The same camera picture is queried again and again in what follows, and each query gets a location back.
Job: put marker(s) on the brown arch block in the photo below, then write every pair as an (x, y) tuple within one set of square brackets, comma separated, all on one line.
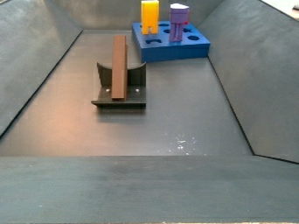
[(119, 68)]

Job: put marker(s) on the dark grey curved fixture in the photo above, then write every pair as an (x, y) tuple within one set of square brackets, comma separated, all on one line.
[(135, 99)]

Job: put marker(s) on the blue shape sorter base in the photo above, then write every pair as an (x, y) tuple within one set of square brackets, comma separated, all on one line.
[(157, 48)]

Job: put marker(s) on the yellow slotted block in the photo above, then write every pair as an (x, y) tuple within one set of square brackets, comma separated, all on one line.
[(150, 16)]

